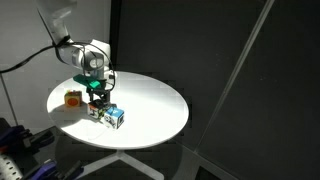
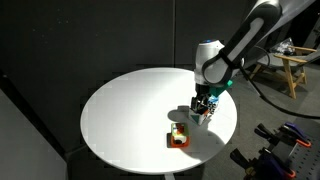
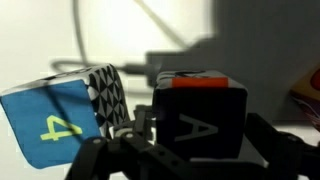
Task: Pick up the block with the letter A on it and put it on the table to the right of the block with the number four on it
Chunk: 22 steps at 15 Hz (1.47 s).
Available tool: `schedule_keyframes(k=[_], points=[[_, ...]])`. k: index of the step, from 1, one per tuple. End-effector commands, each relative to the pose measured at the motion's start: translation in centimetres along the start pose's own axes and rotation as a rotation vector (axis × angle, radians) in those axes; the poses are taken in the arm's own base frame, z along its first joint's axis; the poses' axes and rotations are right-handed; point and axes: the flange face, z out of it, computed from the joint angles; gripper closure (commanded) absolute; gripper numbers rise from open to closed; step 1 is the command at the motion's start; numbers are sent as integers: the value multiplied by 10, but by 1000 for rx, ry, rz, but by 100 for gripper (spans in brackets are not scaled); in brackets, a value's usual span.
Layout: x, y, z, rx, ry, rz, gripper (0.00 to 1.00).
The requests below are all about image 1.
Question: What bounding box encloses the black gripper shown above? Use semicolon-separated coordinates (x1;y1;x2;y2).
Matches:
85;79;113;108

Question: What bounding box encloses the letter A toy block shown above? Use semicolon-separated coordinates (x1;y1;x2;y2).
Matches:
87;99;108;121

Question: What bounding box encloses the blue checkered toy block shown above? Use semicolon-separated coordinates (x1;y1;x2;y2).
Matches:
103;105;126;130

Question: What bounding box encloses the orange green toy block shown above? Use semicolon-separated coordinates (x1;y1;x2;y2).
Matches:
64;89;83;109

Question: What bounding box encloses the white table base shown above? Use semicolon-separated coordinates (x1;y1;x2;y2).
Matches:
75;149;165;180

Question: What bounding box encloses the purple orange spring clamp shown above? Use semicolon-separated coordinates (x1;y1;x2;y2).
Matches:
21;158;85;180
0;116;56;152

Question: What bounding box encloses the thin metal pole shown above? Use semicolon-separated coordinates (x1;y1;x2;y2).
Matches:
0;73;18;128

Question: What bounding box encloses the black perforated mounting board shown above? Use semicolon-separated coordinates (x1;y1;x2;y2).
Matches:
0;153;25;180

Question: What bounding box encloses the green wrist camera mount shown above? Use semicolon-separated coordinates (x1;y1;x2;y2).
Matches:
72;73;101;90

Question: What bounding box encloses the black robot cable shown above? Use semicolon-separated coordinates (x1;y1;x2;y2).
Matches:
0;34;117;93

